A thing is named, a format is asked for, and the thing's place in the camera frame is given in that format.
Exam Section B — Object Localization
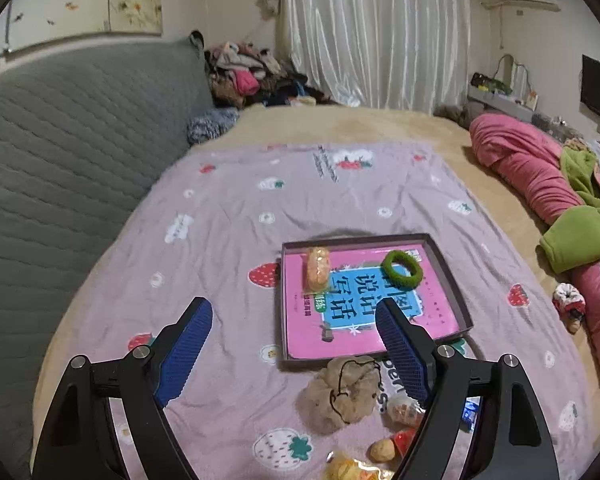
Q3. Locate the grey quilted headboard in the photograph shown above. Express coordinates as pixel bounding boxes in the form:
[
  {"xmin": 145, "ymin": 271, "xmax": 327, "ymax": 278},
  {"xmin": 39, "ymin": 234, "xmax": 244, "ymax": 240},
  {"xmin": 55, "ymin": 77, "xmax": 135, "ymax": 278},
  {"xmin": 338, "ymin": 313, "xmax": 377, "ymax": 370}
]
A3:
[{"xmin": 0, "ymin": 32, "xmax": 216, "ymax": 461}]

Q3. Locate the dark brown cloth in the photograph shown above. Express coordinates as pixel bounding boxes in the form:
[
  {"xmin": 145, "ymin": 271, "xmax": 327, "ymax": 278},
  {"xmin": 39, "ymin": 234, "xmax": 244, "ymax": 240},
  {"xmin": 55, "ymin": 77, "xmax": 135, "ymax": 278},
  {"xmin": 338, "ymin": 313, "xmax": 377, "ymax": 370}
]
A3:
[{"xmin": 432, "ymin": 102, "xmax": 486, "ymax": 128}]

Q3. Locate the blue patterned cloth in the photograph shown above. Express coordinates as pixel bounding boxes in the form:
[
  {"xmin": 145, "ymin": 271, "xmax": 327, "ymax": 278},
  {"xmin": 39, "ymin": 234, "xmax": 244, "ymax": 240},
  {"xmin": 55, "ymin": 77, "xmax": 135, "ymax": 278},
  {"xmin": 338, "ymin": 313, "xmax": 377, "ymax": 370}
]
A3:
[{"xmin": 187, "ymin": 107, "xmax": 241, "ymax": 145}]

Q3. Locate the pink strawberry printed blanket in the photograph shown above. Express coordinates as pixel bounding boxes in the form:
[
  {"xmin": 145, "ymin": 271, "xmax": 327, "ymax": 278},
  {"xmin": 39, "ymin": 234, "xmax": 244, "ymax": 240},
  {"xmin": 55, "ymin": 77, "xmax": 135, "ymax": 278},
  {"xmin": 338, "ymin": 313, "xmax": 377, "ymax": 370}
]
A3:
[{"xmin": 32, "ymin": 142, "xmax": 596, "ymax": 480}]

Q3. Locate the white curtain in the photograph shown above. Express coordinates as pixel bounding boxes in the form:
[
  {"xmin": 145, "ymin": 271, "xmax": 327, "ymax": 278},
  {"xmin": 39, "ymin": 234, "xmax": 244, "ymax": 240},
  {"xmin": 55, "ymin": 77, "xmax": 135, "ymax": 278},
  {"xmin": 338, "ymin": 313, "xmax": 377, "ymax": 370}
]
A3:
[{"xmin": 277, "ymin": 0, "xmax": 473, "ymax": 113}]

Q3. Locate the purple cardboard box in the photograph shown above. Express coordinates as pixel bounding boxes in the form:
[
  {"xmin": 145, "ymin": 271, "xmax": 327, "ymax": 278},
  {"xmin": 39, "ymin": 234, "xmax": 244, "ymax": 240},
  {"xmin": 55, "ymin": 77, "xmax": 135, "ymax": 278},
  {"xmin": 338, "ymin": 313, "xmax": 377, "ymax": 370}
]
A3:
[{"xmin": 278, "ymin": 232, "xmax": 475, "ymax": 372}]

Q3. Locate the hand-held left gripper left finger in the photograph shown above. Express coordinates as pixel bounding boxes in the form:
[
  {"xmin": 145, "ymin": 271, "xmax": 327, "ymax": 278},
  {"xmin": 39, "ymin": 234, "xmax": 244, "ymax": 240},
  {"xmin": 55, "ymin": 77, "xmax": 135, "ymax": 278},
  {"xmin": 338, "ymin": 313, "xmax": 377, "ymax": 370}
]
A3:
[{"xmin": 32, "ymin": 296, "xmax": 214, "ymax": 480}]

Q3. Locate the pink book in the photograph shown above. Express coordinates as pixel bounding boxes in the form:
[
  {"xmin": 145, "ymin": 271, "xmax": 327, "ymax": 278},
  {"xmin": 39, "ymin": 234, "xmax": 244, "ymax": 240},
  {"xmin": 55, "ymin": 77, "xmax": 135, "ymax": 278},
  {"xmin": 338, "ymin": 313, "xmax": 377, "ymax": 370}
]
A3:
[{"xmin": 281, "ymin": 244, "xmax": 473, "ymax": 361}]

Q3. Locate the grey desk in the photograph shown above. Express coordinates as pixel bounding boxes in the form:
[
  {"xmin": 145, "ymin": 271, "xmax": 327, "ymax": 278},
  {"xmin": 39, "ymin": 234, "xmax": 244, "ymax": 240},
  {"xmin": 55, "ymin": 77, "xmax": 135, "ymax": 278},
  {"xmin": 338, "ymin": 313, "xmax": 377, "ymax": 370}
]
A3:
[{"xmin": 467, "ymin": 87, "xmax": 546, "ymax": 121}]

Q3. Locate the green blanket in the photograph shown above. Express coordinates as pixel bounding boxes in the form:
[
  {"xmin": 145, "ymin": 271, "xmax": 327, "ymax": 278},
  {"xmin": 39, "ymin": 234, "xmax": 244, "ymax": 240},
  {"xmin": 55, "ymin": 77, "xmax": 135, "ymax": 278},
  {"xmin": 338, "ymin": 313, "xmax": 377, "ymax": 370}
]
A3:
[{"xmin": 539, "ymin": 146, "xmax": 600, "ymax": 273}]

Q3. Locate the wall poster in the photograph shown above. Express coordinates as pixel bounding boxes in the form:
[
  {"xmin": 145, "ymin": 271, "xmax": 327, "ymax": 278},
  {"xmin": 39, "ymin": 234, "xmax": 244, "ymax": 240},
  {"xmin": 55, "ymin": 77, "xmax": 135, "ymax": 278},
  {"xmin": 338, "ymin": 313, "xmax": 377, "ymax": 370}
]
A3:
[{"xmin": 0, "ymin": 0, "xmax": 163, "ymax": 56}]

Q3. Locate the pink quilt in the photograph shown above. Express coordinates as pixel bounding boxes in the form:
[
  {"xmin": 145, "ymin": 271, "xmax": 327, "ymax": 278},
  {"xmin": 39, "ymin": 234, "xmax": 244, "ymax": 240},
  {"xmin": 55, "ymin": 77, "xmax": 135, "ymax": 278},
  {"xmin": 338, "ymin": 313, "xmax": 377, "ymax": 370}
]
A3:
[{"xmin": 469, "ymin": 114, "xmax": 600, "ymax": 376}]

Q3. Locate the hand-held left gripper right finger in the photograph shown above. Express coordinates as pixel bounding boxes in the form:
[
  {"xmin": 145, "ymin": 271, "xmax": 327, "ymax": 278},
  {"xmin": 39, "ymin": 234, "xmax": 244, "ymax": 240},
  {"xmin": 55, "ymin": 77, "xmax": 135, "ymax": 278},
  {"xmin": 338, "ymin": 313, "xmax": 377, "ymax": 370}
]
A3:
[{"xmin": 375, "ymin": 296, "xmax": 561, "ymax": 480}]

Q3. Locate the green hair tie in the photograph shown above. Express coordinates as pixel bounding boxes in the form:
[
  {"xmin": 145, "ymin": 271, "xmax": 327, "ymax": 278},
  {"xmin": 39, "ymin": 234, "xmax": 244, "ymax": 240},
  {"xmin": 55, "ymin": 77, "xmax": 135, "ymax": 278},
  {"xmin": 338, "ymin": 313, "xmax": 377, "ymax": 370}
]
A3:
[{"xmin": 382, "ymin": 250, "xmax": 423, "ymax": 288}]

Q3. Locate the brown round snack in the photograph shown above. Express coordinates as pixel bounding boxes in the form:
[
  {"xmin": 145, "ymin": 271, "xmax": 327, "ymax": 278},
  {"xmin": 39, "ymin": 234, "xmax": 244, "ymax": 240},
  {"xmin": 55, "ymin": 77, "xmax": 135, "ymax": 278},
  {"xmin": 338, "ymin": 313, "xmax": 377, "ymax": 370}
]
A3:
[{"xmin": 370, "ymin": 438, "xmax": 397, "ymax": 462}]

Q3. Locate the black green bag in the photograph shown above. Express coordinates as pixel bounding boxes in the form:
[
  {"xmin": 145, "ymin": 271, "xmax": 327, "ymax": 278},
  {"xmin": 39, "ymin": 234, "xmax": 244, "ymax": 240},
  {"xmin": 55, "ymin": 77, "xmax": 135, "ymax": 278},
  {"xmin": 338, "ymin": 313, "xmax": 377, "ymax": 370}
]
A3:
[{"xmin": 471, "ymin": 72, "xmax": 513, "ymax": 95}]

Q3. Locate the orange snack packet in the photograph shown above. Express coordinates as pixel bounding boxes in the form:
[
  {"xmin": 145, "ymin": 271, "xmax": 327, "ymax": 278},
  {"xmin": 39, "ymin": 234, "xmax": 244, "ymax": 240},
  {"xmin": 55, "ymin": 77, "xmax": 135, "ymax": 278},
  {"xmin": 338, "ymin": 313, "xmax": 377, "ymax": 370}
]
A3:
[{"xmin": 304, "ymin": 246, "xmax": 331, "ymax": 293}]

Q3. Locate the white red toy egg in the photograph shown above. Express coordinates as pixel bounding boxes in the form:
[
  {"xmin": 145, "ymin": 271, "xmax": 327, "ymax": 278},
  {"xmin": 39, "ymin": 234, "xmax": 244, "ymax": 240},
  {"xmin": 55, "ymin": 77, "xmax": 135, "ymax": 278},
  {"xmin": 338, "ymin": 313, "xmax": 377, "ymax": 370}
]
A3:
[{"xmin": 386, "ymin": 394, "xmax": 427, "ymax": 456}]

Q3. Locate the yellow snack packet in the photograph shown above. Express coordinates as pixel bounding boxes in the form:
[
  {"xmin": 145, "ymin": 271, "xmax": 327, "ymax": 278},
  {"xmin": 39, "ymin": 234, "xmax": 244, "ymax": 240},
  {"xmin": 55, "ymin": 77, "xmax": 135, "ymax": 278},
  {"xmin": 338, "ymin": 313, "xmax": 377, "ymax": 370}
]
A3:
[{"xmin": 325, "ymin": 451, "xmax": 396, "ymax": 480}]

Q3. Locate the pile of clothes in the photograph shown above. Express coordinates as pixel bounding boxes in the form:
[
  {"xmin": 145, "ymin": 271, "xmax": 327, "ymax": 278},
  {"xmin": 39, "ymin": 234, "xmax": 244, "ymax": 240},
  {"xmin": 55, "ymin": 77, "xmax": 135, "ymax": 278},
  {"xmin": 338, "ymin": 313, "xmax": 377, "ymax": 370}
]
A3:
[{"xmin": 205, "ymin": 42, "xmax": 341, "ymax": 108}]

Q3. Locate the white red scrunchie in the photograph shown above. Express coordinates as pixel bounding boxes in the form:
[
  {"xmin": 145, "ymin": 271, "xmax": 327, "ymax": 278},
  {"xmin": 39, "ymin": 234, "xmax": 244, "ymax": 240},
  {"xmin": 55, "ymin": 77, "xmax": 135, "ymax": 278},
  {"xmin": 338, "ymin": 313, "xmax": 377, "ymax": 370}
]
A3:
[{"xmin": 552, "ymin": 282, "xmax": 587, "ymax": 333}]

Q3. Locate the beige scrunchie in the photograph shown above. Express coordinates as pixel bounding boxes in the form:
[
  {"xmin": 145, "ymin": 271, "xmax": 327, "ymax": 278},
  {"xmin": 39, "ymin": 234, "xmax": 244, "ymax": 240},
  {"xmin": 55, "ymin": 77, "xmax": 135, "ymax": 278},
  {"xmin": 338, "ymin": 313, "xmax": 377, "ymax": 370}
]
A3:
[{"xmin": 305, "ymin": 355, "xmax": 383, "ymax": 431}]

